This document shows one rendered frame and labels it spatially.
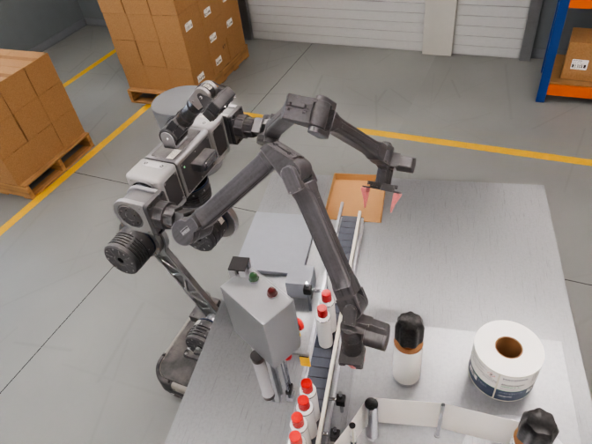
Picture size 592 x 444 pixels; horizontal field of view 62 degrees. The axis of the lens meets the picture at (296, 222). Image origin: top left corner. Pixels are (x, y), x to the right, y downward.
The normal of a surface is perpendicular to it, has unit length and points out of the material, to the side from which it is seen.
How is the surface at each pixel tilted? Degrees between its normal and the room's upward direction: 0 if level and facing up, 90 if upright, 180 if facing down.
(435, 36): 90
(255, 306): 0
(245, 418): 0
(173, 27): 90
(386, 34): 90
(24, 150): 90
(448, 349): 0
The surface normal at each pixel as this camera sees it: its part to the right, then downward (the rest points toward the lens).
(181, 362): -0.11, -0.73
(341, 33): -0.40, 0.66
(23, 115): 0.93, 0.17
